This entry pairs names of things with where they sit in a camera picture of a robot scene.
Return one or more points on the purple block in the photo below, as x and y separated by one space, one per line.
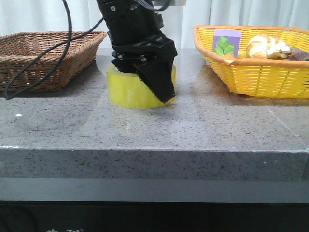
233 36

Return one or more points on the yellow tape roll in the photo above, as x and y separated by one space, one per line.
127 90

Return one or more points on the white curtain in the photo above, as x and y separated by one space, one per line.
179 21

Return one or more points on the toy croissant bread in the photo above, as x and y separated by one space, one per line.
267 47

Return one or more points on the yellow woven basket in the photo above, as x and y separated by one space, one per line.
258 77

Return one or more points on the brown wicker basket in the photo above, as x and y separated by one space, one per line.
20 49

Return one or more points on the dark brown toy item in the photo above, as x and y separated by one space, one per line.
295 54

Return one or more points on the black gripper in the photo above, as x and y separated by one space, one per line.
151 58

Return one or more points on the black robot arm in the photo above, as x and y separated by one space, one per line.
130 21

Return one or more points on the orange toy carrot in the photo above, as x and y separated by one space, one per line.
229 57

